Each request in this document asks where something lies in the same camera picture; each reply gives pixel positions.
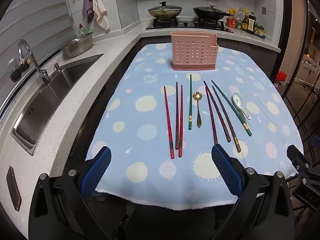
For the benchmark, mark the gold flower spoon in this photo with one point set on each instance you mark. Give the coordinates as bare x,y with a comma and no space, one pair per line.
198,112

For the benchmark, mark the beige wok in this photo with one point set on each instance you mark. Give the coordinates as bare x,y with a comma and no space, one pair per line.
165,14

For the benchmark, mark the yellow seasoning packet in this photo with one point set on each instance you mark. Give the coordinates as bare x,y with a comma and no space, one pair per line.
232,12

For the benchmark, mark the maroon chopstick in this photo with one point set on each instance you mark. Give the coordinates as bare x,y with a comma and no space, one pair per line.
211,117
217,112

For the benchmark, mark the red food container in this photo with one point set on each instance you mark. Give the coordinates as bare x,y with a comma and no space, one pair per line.
231,22

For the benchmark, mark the brown flat phone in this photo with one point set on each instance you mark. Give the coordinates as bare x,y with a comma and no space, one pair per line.
14,190

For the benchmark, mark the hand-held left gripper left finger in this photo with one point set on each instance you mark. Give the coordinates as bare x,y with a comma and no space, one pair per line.
96,170

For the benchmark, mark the blue dotted tablecloth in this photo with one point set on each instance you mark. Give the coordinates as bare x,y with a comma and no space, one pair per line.
150,135

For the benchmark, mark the chrome faucet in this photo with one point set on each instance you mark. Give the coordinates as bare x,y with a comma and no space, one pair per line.
37,67

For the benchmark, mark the small green capped bottle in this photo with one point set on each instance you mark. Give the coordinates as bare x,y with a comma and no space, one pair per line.
239,26

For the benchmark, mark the green dish soap bottle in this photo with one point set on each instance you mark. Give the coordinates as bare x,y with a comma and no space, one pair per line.
81,31

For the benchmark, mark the dark sauce bottle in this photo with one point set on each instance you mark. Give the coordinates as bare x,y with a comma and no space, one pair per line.
251,26

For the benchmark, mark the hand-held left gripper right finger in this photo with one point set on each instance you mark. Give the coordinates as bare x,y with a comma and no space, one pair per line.
226,170

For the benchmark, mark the black faucet attachment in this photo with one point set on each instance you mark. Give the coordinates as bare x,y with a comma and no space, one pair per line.
18,70

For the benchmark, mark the purple hanging towel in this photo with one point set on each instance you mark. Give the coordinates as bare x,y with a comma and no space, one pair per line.
87,10

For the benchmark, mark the pink perforated utensil holder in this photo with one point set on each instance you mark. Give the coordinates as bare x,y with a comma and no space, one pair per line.
193,52

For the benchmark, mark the striped window blind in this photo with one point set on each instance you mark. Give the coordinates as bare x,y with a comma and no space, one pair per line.
30,27

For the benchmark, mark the white ceramic spoon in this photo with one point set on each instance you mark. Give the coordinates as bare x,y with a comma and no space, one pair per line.
237,100

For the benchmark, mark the white stone kitchen counter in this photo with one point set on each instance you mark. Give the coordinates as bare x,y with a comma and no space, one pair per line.
75,110

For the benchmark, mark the dark purple chopstick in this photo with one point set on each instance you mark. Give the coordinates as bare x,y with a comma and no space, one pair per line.
177,115

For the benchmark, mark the stainless steel sink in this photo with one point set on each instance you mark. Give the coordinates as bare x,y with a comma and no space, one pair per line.
50,100

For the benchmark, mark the red chopstick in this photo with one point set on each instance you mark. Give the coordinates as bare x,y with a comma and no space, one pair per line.
181,120
168,122

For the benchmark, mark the white furniture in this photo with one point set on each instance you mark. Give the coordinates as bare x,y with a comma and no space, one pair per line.
311,66

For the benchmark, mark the sink soap pump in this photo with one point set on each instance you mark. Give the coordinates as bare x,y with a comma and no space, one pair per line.
56,67

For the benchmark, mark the steel colander bowl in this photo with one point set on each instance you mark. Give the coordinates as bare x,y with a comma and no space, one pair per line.
78,46

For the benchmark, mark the small seasoning jars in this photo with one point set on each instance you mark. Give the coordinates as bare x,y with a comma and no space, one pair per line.
259,31

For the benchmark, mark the black gas stove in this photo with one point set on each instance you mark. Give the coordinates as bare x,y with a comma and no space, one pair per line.
187,25

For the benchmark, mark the black frying pan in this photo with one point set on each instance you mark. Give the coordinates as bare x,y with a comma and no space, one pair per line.
210,15

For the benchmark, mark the clear plastic bottle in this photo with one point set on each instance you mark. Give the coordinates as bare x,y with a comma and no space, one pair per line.
240,15

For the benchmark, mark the dark brown chopstick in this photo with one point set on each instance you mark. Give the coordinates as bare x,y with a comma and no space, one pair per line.
226,120

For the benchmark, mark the green chopstick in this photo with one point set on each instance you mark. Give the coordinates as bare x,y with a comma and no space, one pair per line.
190,100
231,108

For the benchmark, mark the wall switch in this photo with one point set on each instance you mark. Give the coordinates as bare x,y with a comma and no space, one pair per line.
263,10

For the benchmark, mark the red object on floor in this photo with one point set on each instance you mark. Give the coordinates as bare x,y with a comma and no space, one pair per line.
281,75

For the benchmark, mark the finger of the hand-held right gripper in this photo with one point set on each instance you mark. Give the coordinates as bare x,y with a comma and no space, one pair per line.
297,158

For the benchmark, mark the cream hanging towel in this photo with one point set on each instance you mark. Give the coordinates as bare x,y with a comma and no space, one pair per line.
101,12

